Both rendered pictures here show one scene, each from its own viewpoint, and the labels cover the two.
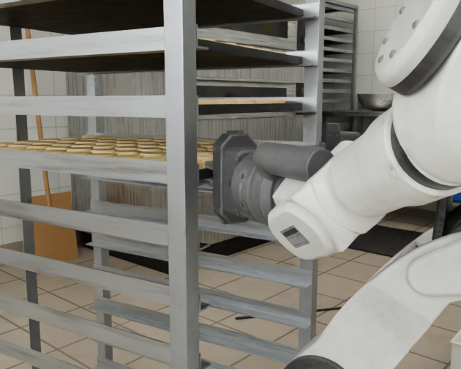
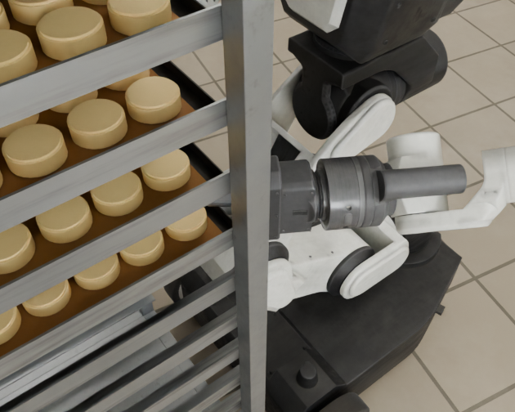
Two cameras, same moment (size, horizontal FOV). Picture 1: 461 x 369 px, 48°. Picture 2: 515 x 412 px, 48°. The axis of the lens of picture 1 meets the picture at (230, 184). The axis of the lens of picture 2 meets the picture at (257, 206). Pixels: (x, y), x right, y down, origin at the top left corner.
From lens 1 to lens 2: 0.80 m
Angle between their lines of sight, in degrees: 68
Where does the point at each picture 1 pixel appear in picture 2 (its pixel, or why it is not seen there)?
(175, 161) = (259, 237)
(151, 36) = (183, 128)
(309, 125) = not seen: hidden behind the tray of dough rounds
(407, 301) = not seen: hidden behind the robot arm
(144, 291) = (194, 349)
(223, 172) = (282, 207)
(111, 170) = (134, 297)
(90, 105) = (79, 260)
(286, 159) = (437, 189)
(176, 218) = (259, 277)
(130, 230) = (171, 323)
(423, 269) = (344, 150)
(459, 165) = not seen: outside the picture
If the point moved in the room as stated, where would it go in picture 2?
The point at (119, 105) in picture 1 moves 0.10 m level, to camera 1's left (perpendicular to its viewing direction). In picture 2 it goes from (137, 229) to (76, 315)
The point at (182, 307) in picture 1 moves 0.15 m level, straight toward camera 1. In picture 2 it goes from (263, 326) to (374, 356)
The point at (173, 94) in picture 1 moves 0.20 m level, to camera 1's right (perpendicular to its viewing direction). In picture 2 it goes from (258, 183) to (322, 72)
